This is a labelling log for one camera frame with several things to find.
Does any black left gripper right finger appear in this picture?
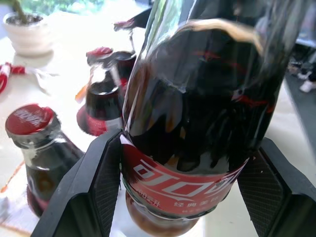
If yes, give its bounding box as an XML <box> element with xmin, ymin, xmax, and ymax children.
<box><xmin>236</xmin><ymin>137</ymin><xmax>316</xmax><ymax>237</ymax></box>

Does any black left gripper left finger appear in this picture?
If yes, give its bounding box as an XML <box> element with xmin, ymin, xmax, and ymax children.
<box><xmin>31</xmin><ymin>128</ymin><xmax>123</xmax><ymax>237</ymax></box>

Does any cola bottle with red label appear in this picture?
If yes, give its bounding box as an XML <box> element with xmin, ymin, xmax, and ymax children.
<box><xmin>121</xmin><ymin>0</ymin><xmax>307</xmax><ymax>237</ymax></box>

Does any cola bottle with red cap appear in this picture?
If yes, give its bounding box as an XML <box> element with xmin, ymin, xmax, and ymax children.
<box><xmin>76</xmin><ymin>46</ymin><xmax>138</xmax><ymax>137</ymax></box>
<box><xmin>113</xmin><ymin>7</ymin><xmax>152</xmax><ymax>33</ymax></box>
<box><xmin>4</xmin><ymin>103</ymin><xmax>86</xmax><ymax>218</ymax></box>

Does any white plant pot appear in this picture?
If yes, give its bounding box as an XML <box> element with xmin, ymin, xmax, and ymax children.
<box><xmin>2</xmin><ymin>11</ymin><xmax>54</xmax><ymax>56</ymax></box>

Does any green plant stem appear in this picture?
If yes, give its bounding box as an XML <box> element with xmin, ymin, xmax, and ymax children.
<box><xmin>11</xmin><ymin>0</ymin><xmax>28</xmax><ymax>23</ymax></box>

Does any red and white rope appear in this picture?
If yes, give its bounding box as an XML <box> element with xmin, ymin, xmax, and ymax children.
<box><xmin>0</xmin><ymin>62</ymin><xmax>27</xmax><ymax>94</ymax></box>

